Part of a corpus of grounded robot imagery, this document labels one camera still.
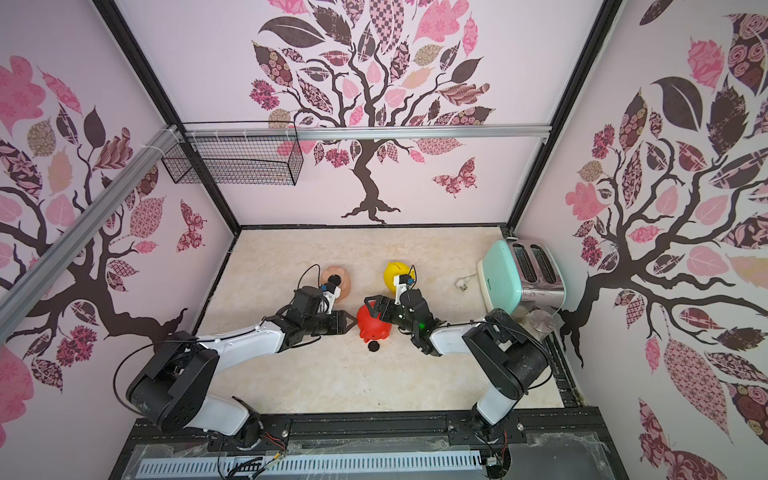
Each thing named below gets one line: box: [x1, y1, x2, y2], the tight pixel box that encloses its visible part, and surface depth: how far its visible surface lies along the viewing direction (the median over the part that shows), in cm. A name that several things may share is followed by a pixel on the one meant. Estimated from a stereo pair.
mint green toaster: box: [477, 237, 566, 320], surface depth 89 cm
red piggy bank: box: [356, 305, 392, 342], surface depth 86 cm
